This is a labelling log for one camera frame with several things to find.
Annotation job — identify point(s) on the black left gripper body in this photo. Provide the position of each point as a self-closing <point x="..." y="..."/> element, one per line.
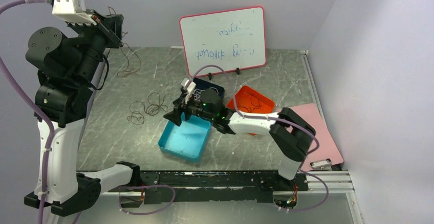
<point x="93" y="48"/>

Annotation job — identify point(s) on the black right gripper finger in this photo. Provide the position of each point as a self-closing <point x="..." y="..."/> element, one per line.
<point x="174" y="116"/>
<point x="181" y="103"/>

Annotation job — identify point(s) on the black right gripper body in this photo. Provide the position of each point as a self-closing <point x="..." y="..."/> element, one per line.
<point x="196" y="109"/>

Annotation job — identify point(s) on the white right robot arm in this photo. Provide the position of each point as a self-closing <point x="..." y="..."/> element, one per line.
<point x="292" y="134"/>

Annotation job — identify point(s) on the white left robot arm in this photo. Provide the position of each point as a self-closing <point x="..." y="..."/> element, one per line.
<point x="62" y="115"/>

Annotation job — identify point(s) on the dark blue square tray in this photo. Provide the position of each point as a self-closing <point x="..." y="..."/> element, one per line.
<point x="202" y="85"/>

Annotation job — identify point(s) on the teal square tray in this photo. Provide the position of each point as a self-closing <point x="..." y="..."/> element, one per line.
<point x="186" y="141"/>

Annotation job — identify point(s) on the orange square tray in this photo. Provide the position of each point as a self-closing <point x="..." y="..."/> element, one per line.
<point x="248" y="100"/>

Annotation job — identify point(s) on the pink-framed whiteboard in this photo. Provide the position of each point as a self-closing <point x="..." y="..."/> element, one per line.
<point x="227" y="40"/>

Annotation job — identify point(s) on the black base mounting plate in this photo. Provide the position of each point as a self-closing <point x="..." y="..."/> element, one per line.
<point x="260" y="186"/>

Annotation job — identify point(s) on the pink clipboard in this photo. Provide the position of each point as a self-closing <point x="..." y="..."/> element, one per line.
<point x="327" y="147"/>

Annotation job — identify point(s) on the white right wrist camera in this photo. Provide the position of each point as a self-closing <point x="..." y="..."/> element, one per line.
<point x="189" y="86"/>

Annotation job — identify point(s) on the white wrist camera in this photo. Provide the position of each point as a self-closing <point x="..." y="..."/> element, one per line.
<point x="189" y="86"/>
<point x="72" y="12"/>

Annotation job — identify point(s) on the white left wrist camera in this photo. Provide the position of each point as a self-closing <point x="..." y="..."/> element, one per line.
<point x="72" y="12"/>

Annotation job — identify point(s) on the aluminium frame rail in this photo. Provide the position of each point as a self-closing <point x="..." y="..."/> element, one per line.
<point x="330" y="198"/>

